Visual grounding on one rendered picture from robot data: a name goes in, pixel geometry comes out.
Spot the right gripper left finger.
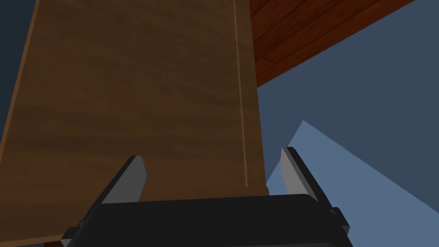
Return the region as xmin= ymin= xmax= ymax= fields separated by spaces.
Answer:
xmin=97 ymin=155 xmax=148 ymax=205

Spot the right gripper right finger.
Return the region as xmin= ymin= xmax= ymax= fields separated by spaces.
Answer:
xmin=280 ymin=146 xmax=333 ymax=208

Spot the brown wooden door leaf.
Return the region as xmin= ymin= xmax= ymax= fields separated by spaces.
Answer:
xmin=0 ymin=0 xmax=270 ymax=246

